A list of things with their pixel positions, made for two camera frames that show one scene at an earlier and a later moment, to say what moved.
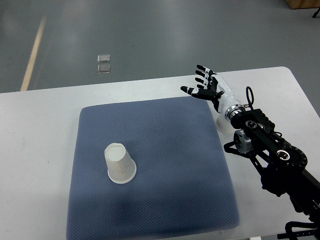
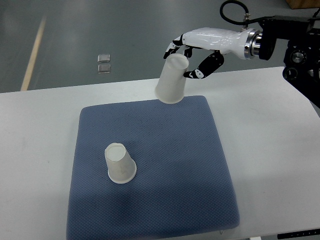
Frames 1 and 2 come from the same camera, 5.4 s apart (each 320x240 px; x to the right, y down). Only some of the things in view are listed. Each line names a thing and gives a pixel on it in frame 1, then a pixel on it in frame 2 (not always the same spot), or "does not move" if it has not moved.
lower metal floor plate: [104, 68] does not move
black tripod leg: [316, 13] does not move
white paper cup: [224, 125] -> [171, 85]
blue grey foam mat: [182, 190] does not move
